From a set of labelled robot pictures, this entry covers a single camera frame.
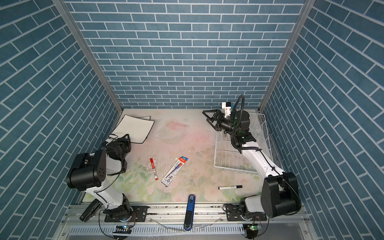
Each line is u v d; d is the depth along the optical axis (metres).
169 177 0.85
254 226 0.72
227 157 0.93
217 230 0.77
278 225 0.72
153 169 0.89
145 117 1.11
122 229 0.72
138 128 1.00
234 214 0.73
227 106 0.72
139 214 0.74
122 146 0.81
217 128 0.72
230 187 0.83
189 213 0.73
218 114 0.67
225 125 0.68
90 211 0.72
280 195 0.42
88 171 0.48
